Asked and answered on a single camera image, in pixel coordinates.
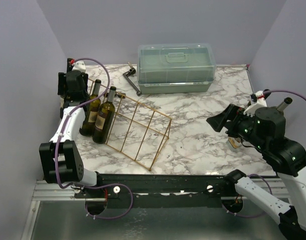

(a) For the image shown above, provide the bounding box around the green plastic storage box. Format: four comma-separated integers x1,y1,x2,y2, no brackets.
137,43,216,95

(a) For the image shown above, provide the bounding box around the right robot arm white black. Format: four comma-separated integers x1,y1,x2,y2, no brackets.
206,104,306,240

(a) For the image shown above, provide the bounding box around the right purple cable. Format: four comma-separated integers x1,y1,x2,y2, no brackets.
261,89,306,186

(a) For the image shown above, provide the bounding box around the gold wire wine rack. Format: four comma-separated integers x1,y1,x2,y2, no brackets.
78,87,172,174

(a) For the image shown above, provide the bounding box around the grey metal crank handle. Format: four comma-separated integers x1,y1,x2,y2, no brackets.
123,62,142,96

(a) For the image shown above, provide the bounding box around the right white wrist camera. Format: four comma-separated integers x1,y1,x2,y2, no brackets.
243,90,267,117

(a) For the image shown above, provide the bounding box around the black metal base rail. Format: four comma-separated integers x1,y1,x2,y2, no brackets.
42,172,286,210

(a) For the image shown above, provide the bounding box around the clear glass liquor bottle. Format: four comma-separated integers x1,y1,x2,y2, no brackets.
227,137,242,152

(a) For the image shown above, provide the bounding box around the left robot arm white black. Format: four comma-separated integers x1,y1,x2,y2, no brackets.
39,58,104,198

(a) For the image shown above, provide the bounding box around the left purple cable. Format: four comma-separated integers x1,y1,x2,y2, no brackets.
55,57,111,190

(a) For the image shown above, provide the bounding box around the purple cable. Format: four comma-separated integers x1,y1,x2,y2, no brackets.
261,89,306,186
55,57,111,190

